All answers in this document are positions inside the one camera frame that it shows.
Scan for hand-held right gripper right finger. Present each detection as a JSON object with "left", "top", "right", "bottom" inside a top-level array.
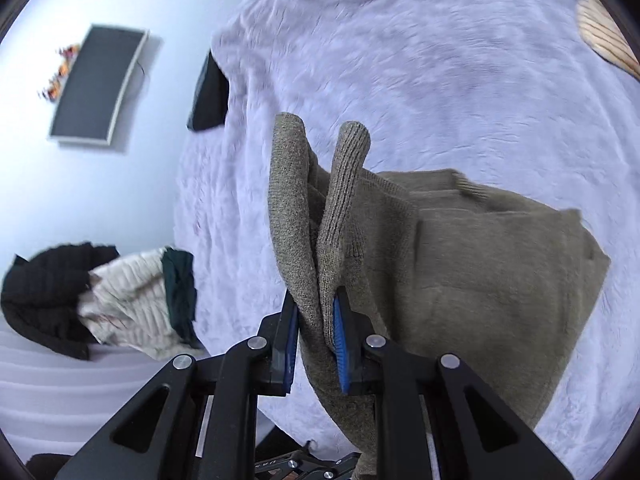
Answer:
[{"left": 332, "top": 286, "right": 576, "bottom": 480}]

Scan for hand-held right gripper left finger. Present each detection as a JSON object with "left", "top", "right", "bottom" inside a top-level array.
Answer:
[{"left": 52, "top": 290, "right": 301, "bottom": 480}]

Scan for olive knit sweater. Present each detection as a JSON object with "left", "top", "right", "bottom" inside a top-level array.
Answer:
[{"left": 267, "top": 112, "right": 612, "bottom": 480}]

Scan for dark green garment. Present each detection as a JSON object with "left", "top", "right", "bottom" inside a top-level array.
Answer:
[{"left": 161, "top": 246, "right": 207, "bottom": 352}]

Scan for cream ribbed garment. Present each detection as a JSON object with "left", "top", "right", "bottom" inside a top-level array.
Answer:
[{"left": 76, "top": 247, "right": 184, "bottom": 361}]

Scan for white ribbed mattress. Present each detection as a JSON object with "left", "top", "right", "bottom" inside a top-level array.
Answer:
[{"left": 0, "top": 317, "right": 212, "bottom": 467}]

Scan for black knit garment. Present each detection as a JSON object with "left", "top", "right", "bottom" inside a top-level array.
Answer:
[{"left": 0, "top": 242, "right": 121, "bottom": 361}]

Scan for lavender fuzzy blanket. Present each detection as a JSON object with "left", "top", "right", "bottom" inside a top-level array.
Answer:
[{"left": 172, "top": 0, "right": 640, "bottom": 463}]

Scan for tan striped garment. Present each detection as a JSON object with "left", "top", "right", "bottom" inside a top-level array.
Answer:
[{"left": 575, "top": 0, "right": 640, "bottom": 81}]

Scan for wall-mounted flat screen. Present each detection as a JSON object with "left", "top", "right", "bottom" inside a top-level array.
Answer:
[{"left": 48, "top": 24, "right": 151, "bottom": 147}]

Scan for orange wall decoration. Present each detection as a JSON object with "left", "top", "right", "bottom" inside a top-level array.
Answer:
[{"left": 39, "top": 44, "right": 82, "bottom": 104}]

